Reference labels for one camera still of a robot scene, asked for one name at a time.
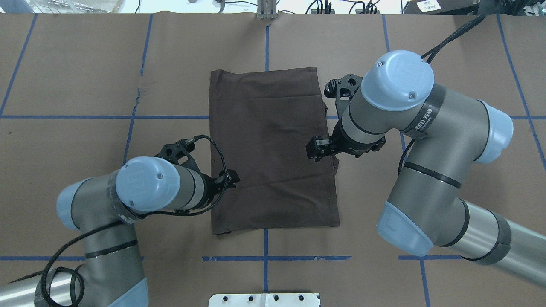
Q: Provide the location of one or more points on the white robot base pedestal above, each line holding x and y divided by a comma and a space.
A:
265, 300

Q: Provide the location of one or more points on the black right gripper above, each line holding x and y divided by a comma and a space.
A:
346, 146

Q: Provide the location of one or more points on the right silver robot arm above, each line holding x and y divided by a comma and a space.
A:
450, 132

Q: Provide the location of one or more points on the dark brown t-shirt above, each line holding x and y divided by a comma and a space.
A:
262, 122

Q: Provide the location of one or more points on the aluminium frame post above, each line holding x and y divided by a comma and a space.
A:
267, 9

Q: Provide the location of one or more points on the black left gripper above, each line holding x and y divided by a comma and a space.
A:
208, 188

